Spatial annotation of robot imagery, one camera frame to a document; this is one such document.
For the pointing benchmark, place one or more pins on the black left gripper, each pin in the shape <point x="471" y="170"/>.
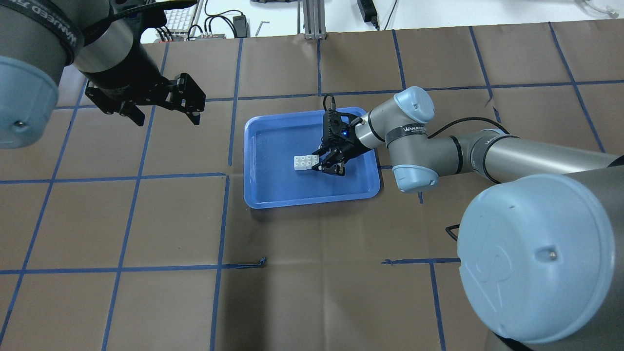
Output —
<point x="130" y="70"/>

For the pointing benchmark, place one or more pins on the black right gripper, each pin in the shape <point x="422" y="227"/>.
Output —
<point x="349" y="147"/>

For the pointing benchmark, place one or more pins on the long white block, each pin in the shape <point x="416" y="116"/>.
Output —
<point x="305" y="162"/>

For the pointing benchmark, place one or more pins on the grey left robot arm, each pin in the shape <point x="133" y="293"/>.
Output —
<point x="82" y="98"/>

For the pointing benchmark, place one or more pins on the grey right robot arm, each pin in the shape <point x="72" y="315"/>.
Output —
<point x="541" y="251"/>

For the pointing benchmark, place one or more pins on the blue plastic tray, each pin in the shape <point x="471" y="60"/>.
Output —
<point x="278" y="161"/>

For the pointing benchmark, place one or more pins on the black power adapter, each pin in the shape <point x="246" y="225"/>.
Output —
<point x="368" y="12"/>

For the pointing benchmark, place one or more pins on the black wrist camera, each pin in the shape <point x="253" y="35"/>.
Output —
<point x="339" y="128"/>

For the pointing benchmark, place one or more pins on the aluminium frame post right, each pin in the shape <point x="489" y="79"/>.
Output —
<point x="312" y="19"/>

